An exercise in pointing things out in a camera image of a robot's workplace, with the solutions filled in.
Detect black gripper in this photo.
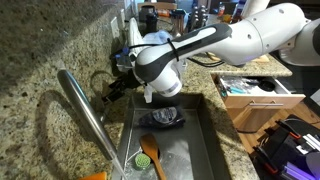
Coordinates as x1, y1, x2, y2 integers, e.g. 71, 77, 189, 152
101, 71, 142, 104

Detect steel faucet handle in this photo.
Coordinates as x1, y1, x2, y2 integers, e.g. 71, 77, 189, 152
94, 94, 110, 125

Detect white dish rack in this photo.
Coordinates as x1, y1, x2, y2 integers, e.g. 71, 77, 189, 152
114, 39, 188, 79

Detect steel faucet spout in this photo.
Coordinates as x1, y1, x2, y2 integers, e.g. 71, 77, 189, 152
55, 69, 118, 162

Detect dark blue bowl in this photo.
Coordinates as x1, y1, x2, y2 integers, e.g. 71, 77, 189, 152
136, 106, 186, 130

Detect wooden spatula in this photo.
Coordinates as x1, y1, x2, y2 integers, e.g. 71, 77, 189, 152
138, 133, 168, 180

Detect black bottle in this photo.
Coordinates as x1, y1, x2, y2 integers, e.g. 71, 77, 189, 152
144, 11, 159, 34

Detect orange object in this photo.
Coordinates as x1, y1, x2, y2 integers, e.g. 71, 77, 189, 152
79, 171, 108, 180

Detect stainless steel sink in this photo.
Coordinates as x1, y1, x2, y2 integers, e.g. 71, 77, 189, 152
111, 92, 231, 180

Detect black knife block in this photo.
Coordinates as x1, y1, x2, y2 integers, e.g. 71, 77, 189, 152
187, 4, 208, 32

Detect wooden drawer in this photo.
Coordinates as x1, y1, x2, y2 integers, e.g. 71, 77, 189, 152
213, 74, 306, 133

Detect wooden cutting board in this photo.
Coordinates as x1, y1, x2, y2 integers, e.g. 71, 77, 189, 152
205, 51, 270, 64

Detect black round lid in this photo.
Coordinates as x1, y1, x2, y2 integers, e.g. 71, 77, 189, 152
258, 79, 276, 93

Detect white wall outlet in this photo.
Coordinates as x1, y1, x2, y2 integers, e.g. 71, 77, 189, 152
110, 16, 120, 39

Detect teal handled tool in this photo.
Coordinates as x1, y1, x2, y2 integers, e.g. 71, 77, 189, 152
221, 84, 248, 96

